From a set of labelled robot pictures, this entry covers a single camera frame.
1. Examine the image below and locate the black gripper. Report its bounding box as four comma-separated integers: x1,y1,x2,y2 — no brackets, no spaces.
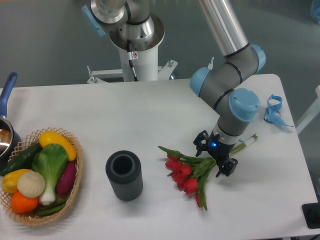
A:
193,130,238,177

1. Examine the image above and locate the red tulip bouquet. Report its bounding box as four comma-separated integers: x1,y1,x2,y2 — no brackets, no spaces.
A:
157,133,259,211

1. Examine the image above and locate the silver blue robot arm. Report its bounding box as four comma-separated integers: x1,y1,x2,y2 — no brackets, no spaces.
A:
81,0,266,176

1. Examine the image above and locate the blue ribbon knotted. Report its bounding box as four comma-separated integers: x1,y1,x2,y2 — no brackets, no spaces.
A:
263,94,294,128

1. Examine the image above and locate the dark grey ribbed vase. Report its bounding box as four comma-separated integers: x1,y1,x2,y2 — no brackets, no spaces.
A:
105,150,143,202

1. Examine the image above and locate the black device at edge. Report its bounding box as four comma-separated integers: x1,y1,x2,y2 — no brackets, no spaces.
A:
301,202,320,229

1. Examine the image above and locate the purple sweet potato toy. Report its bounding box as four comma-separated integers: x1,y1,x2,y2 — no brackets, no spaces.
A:
56,161,76,195

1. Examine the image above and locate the green bok choy toy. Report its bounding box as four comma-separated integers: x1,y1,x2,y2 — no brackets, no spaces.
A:
31,143,68,206

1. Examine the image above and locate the yellow squash toy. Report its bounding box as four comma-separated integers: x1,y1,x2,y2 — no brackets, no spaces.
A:
39,130,77,161

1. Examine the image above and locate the green pea pods toy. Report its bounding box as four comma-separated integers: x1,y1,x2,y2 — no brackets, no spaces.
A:
35,198,67,217

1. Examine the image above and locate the cream garlic bulb toy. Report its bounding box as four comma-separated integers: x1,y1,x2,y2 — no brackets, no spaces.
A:
17,171,46,198

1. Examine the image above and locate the green cucumber toy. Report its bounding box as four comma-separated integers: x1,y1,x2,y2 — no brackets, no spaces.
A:
0,142,43,177

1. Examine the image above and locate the woven wicker basket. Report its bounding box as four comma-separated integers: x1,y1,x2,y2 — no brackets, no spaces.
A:
0,127,84,226

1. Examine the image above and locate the orange fruit toy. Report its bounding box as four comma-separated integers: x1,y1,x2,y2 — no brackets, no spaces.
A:
10,191,39,214

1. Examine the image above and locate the yellow bell pepper toy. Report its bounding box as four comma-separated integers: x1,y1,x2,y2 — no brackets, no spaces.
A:
1,169,32,194

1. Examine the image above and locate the white metal frame right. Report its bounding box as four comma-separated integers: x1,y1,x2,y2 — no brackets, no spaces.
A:
296,85,320,135

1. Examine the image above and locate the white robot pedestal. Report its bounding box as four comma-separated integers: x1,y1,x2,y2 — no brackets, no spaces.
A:
87,46,178,84

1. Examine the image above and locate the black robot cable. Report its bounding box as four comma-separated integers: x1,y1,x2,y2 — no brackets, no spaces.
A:
125,38,139,82

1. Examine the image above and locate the blue handled saucepan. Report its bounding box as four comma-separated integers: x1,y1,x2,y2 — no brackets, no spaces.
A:
0,72,21,171

